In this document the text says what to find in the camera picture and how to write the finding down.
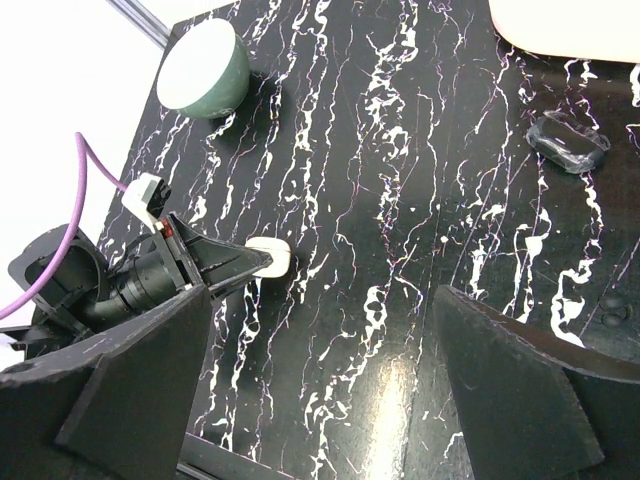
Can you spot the beige earbud charging case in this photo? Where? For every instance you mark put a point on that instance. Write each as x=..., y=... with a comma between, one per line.
x=279, y=252

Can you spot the black earbud charging case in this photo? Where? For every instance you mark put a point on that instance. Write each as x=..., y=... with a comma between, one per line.
x=566, y=142

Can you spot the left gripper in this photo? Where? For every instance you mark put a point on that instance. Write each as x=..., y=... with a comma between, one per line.
x=180, y=254

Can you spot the white ceramic bowl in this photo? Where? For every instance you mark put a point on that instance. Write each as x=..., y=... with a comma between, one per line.
x=206, y=74

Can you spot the black earbud far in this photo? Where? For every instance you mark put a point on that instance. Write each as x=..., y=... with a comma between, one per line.
x=614, y=318

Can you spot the aluminium rail frame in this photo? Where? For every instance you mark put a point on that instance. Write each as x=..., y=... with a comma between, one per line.
x=144, y=20

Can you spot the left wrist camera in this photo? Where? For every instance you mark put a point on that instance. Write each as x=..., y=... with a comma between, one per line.
x=145, y=198

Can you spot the black earbud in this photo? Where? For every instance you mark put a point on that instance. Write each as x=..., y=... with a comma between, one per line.
x=614, y=318
x=612, y=302

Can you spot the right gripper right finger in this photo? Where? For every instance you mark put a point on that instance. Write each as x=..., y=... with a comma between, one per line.
x=533, y=406

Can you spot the black earbud near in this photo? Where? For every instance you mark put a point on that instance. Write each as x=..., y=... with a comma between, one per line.
x=612, y=302

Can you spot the pink three-tier shelf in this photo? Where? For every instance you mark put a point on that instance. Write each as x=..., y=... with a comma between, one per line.
x=594, y=30

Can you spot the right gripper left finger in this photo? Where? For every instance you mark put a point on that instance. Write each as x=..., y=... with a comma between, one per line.
x=114, y=406

